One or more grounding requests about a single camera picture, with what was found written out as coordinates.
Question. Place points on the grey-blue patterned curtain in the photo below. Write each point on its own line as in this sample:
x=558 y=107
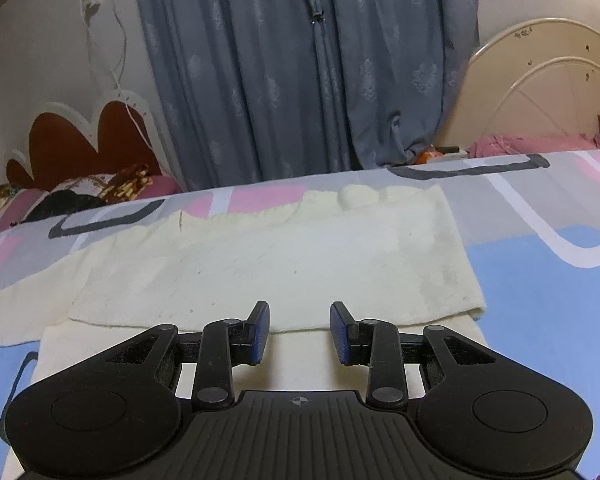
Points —
x=280 y=85

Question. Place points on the red and white headboard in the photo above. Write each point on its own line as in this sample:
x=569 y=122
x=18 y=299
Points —
x=115 y=135

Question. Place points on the cream knit garment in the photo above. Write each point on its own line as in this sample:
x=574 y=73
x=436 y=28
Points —
x=280 y=260

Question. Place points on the pink blanket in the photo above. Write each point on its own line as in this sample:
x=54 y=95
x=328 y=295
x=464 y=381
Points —
x=525 y=144

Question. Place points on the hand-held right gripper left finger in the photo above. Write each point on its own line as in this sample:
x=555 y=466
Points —
x=262 y=332

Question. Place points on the pink blue patterned bedsheet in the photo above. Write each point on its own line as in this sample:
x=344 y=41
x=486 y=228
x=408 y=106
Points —
x=535 y=310

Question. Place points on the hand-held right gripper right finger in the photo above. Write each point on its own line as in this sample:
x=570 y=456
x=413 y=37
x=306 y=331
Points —
x=338 y=332

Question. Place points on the black curtain clip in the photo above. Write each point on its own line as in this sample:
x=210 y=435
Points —
x=318 y=16

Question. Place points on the floral patterned pillow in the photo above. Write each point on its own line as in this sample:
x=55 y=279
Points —
x=120 y=182

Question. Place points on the small orange item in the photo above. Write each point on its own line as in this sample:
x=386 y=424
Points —
x=426 y=155

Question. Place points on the cream curved headboard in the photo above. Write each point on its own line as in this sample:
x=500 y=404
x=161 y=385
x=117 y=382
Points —
x=530 y=105

